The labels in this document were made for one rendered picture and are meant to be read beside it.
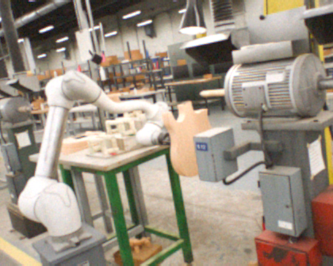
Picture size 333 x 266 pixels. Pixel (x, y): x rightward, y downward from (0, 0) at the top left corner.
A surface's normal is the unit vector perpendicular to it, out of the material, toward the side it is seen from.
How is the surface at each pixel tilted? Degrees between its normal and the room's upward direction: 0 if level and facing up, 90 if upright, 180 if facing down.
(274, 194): 90
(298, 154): 90
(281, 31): 90
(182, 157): 91
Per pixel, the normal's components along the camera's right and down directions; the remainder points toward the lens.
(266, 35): -0.71, 0.25
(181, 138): 0.72, 0.03
